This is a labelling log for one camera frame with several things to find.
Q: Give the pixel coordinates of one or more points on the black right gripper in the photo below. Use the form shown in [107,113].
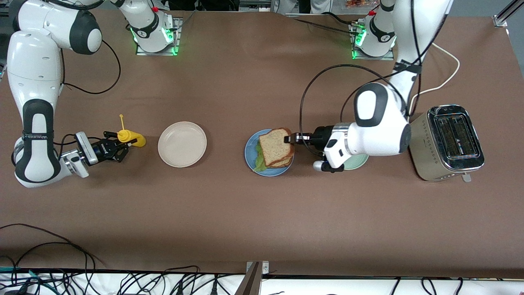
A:
[99,148]

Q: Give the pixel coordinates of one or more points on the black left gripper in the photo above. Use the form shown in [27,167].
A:
[321,135]

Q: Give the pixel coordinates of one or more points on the yellow squeeze bottle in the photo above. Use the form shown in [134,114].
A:
[137,140]

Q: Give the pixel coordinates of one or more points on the brown bread slice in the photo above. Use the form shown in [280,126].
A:
[284,164]
[276,145]

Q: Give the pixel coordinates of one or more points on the green lettuce leaf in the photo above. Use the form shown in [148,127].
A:
[258,157]

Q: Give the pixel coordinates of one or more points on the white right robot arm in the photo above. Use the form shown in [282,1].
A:
[35,61]

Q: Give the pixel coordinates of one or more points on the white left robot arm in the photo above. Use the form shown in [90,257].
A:
[380,123]

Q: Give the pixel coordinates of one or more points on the mint green round plate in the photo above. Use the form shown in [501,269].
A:
[358,163]

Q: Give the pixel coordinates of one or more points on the blue round plate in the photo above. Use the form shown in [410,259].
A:
[250,164]

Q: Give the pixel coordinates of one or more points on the white round plate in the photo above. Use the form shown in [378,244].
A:
[182,144]

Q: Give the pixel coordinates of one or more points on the beige chrome toaster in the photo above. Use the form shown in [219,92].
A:
[450,143]

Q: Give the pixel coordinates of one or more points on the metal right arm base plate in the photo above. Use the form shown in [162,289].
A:
[157,53]

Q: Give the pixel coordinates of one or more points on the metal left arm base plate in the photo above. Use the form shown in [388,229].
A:
[372,58]

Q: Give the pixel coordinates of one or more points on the metal table bracket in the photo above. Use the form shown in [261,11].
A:
[264,266]

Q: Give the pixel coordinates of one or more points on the aluminium frame rail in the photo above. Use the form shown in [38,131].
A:
[500,19]

